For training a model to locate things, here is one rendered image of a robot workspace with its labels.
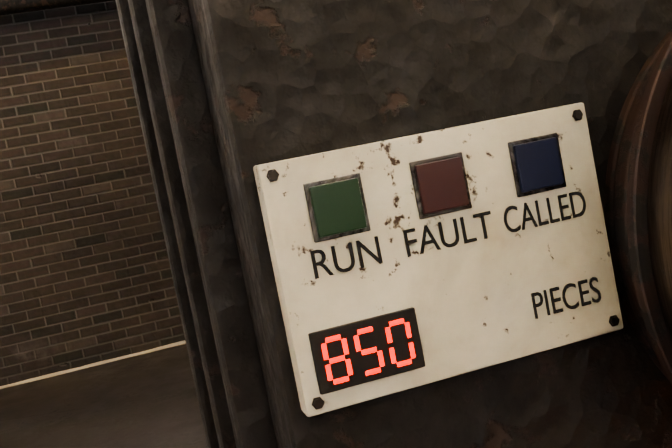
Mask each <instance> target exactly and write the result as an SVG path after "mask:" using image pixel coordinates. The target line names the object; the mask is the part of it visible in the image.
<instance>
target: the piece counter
mask: <svg viewBox="0 0 672 448"><path fill-rule="evenodd" d="M402 323H404V318H401V319H397V320H394V321H390V322H389V326H394V325H398V324H402ZM404 324H405V329H406V334H407V338H411V337H412V334H411V329H410V324H409V322H406V323H404ZM371 331H373V327H372V326H370V327H366V328H362V329H358V330H357V332H358V335H360V334H363V333H367V332H371ZM385 331H386V336H387V341H388V343H392V342H393V341H392V336H391V331H390V327H386V328H385ZM358 335H355V336H353V337H354V342H355V348H356V352H358V351H361V353H362V355H366V354H370V353H373V352H377V354H378V359H379V364H380V367H382V366H385V364H384V358H383V353H382V350H381V351H377V348H376V347H372V348H369V349H365V350H361V347H360V342H359V337H358ZM340 339H341V335H340V334H339V335H335V336H331V337H327V338H325V342H326V343H329V342H332V341H336V340H340ZM341 341H342V346H343V351H344V355H346V354H349V350H348V345H347V340H346V338H344V339H341ZM326 343H324V344H321V347H322V353H323V358H324V360H327V359H329V357H328V351H327V346H326ZM408 344H409V350H410V355H411V359H412V358H416V355H415V350H414V345H413V342H411V343H408ZM389 352H390V357H391V362H392V364H393V363H397V367H401V366H405V365H409V364H412V360H411V359H408V360H404V361H401V362H396V357H395V352H394V347H392V348H389ZM344 355H342V356H338V357H335V358H331V359H329V362H330V364H332V363H336V362H340V361H343V360H345V356H344ZM345 361H346V366H347V371H348V376H345V377H342V378H338V379H334V380H333V377H332V372H331V367H330V364H328V365H325V368H326V373H327V378H328V381H331V380H333V382H334V385H335V384H339V383H343V382H346V381H349V375H353V371H352V365H351V360H350V359H347V360H345ZM380 367H378V368H375V369H371V370H367V371H365V373H366V376H368V375H372V374H376V373H379V372H381V369H380Z"/></svg>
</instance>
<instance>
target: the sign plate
mask: <svg viewBox="0 0 672 448"><path fill-rule="evenodd" d="M552 137H556V139H557V145H558V150H559V156H560V161H561V167H562V173H563V178H564V183H563V184H560V185H556V186H551V187H547V188H542V189H538V190H533V191H529V192H524V193H522V192H521V189H520V183H519V178H518V172H517V167H516V161H515V156H514V150H513V146H514V145H518V144H523V143H528V142H533V141H538V140H543V139H548V138H552ZM455 157H460V158H461V163H462V168H463V174H464V179H465V184H466V190H467V195H468V201H469V204H468V205H466V206H461V207H457V208H452V209H448V210H443V211H439V212H434V213H430V214H423V210H422V205H421V199H420V194H419V189H418V183H417V178H416V173H415V168H414V167H415V166H416V165H421V164H425V163H430V162H435V161H440V160H445V159H450V158H455ZM253 171H254V176H255V181H256V186H257V191H258V196H259V201H260V206H261V211H262V216H263V221H264V226H265V231H266V236H267V241H268V246H269V251H270V256H271V261H272V266H273V271H274V276H275V281H276V286H277V291H278V296H279V301H280V306H281V311H282V316H283V321H284V326H285V331H286V336H287V341H288V346H289V351H290V356H291V361H292V366H293V371H294V376H295V381H296V386H297V391H298V396H299V401H300V406H301V410H302V411H303V412H304V413H305V414H306V416H307V417H311V416H315V415H318V414H322V413H325V412H329V411H333V410H336V409H340V408H343V407H347V406H350V405H354V404H357V403H361V402H364V401H368V400H372V399H375V398H379V397H382V396H386V395H389V394H393V393H396V392H400V391H404V390H407V389H411V388H414V387H418V386H421V385H425V384H428V383H432V382H435V381H439V380H443V379H446V378H450V377H453V376H457V375H460V374H464V373H467V372H471V371H475V370H478V369H482V368H485V367H489V366H492V365H496V364H499V363H503V362H506V361H510V360H514V359H517V358H521V357H524V356H528V355H531V354H535V353H538V352H542V351H546V350H549V349H553V348H556V347H560V346H563V345H567V344H570V343H574V342H578V341H581V340H585V339H588V338H592V337H595V336H599V335H602V334H606V333H609V332H613V331H617V330H620V329H622V328H623V322H622V316H621V310H620V305H619V299H618V293H617V288H616V282H615V276H614V271H613V265H612V260H611V254H610V248H609V243H608V237H607V231H606V226H605V220H604V214H603V209H602V203H601V198H600V192H599V186H598V181H597V175H596V169H595V164H594V158H593V152H592V147H591V141H590V136H589V130H588V124H587V119H586V113H585V107H584V104H583V103H581V102H580V103H575V104H570V105H565V106H560V107H554V108H549V109H544V110H539V111H534V112H529V113H524V114H518V115H513V116H508V117H503V118H498V119H493V120H487V121H482V122H477V123H472V124H467V125H462V126H456V127H451V128H446V129H441V130H436V131H431V132H425V133H420V134H415V135H410V136H405V137H400V138H395V139H389V140H384V141H379V142H374V143H369V144H364V145H358V146H353V147H348V148H343V149H338V150H333V151H327V152H322V153H317V154H312V155H307V156H302V157H296V158H291V159H286V160H281V161H276V162H271V163H266V164H260V165H255V166H254V167H253ZM352 178H358V182H359V187H360V192H361V197H362V203H363V208H364V213H365V218H366V223H367V227H366V228H362V229H358V230H353V231H349V232H344V233H340V234H335V235H331V236H326V237H322V238H319V237H318V234H317V228H316V223H315V218H314V213H313V208H312V203H311V198H310V193H309V188H310V187H313V186H318V185H323V184H328V183H333V182H337V181H342V180H347V179H352ZM401 318H404V323H406V322H409V324H410V329H411V334H412V337H411V338H407V334H406V329H405V324H404V323H402V324H398V325H394V326H389V322H390V321H394V320H397V319H401ZM370 326H372V327H373V331H371V332H367V333H363V334H360V335H358V332H357V330H358V329H362V328H366V327H370ZM386 327H390V331H391V336H392V341H393V342H392V343H388V341H387V336H386V331H385V328H386ZM339 334H340V335H341V339H344V338H346V340H347V345H348V350H349V354H346V355H344V351H343V346H342V341H341V339H340V340H336V341H332V342H329V343H326V342H325V338H327V337H331V336H335V335H339ZM355 335H358V337H359V342H360V347H361V350H365V349H369V348H372V347H376V348H377V351H381V350H382V353H383V358H384V364H385V366H382V367H380V364H379V359H378V354H377V352H373V353H370V354H366V355H362V353H361V351H358V352H356V348H355V342H354V337H353V336H355ZM411 342H413V345H414V350H415V355H416V358H412V359H411V355H410V350H409V344H408V343H411ZM324 343H326V346H327V351H328V357H329V359H331V358H335V357H338V356H342V355H344V356H345V360H347V359H350V360H351V365H352V371H353V375H349V381H346V382H343V383H339V384H335V385H334V382H333V380H334V379H338V378H342V377H345V376H348V371H347V366H346V361H345V360H343V361H340V362H336V363H332V364H330V362H329V359H327V360H324V358H323V353H322V347H321V344H324ZM392 347H394V352H395V357H396V362H401V361H404V360H408V359H411V360H412V364H409V365H405V366H401V367H397V363H393V364H392V362H391V357H390V352H389V348H392ZM328 364H330V367H331V372H332V377H333V380H331V381H328V378H327V373H326V368H325V365H328ZM378 367H380V369H381V372H379V373H376V374H372V375H368V376H366V373H365V371H367V370H371V369H375V368H378Z"/></svg>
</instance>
